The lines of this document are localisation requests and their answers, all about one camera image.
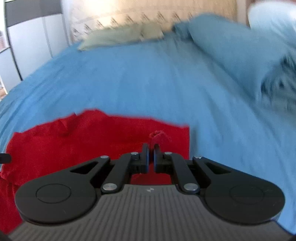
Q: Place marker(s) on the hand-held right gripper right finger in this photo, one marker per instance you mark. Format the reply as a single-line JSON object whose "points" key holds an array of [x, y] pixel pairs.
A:
{"points": [[156, 157]]}

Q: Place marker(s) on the beige padded headboard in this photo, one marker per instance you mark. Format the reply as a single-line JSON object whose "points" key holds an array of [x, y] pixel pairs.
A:
{"points": [[148, 16]]}

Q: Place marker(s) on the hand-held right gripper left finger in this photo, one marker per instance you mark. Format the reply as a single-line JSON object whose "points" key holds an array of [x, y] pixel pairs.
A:
{"points": [[146, 157]]}

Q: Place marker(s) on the blue bed sheet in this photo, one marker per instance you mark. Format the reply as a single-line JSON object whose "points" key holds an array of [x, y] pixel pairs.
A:
{"points": [[138, 78]]}

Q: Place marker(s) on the white pillow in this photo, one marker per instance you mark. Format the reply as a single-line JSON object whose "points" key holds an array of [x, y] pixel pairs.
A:
{"points": [[272, 20]]}

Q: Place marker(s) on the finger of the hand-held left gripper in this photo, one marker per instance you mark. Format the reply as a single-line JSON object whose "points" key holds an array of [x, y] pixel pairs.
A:
{"points": [[5, 158]]}

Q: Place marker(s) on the dark patterned cloth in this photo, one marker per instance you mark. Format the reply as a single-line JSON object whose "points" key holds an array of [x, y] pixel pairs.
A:
{"points": [[281, 78]]}

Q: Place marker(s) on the white wardrobe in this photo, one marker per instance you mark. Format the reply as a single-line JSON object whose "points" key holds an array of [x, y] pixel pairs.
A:
{"points": [[30, 34]]}

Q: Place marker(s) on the pale green pillow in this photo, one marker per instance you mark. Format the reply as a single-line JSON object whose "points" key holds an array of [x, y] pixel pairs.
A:
{"points": [[108, 37]]}

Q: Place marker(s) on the blue pillow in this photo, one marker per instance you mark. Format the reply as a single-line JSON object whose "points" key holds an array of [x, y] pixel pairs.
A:
{"points": [[231, 53]]}

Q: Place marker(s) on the red small garment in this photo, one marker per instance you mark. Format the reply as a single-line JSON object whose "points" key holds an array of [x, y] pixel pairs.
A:
{"points": [[69, 148]]}

